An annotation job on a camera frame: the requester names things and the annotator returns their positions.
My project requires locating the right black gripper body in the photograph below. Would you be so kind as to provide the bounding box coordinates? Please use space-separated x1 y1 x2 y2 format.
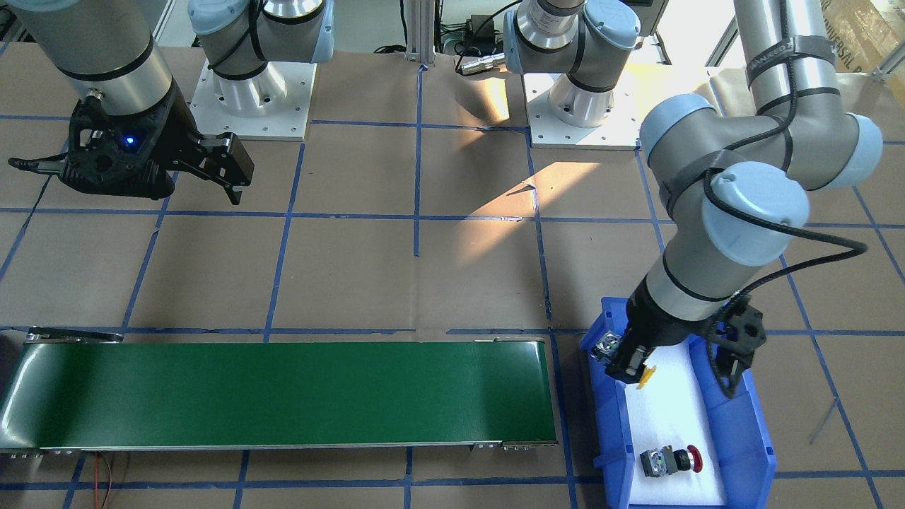
59 83 206 199

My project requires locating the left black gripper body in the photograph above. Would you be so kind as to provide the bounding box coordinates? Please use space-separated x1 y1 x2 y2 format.
622 279 707 350

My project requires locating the yellow push button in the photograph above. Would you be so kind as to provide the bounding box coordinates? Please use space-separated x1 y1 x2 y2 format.
592 332 657 390

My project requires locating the red push button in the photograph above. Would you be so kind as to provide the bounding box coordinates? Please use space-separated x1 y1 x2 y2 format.
639 445 703 478

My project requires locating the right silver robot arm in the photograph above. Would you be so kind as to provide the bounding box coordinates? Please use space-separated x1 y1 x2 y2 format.
8 1 335 205

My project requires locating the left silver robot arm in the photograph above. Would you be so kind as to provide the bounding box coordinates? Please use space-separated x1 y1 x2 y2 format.
584 1 883 397

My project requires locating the white foam in bin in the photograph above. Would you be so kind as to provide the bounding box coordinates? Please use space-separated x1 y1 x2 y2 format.
615 341 728 507

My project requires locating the blue plastic bin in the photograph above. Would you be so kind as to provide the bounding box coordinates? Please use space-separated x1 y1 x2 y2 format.
588 336 776 508

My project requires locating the green conveyor belt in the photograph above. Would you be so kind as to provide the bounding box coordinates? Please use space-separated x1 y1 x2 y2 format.
2 339 556 453

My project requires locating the cardboard box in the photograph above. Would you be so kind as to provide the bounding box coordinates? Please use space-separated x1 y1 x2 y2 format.
819 1 904 72

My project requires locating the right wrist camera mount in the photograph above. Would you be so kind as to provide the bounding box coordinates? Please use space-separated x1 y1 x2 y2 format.
8 99 176 199

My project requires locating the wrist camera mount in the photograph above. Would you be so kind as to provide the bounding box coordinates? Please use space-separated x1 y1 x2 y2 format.
704 294 766 399
8 99 176 199

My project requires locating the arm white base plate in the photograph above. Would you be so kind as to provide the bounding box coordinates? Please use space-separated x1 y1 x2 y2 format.
523 64 710 149
190 62 319 142

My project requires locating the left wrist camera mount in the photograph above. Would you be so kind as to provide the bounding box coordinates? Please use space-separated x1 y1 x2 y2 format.
704 294 766 399

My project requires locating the aluminium frame post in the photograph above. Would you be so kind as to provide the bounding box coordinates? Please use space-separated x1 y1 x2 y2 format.
401 1 439 68

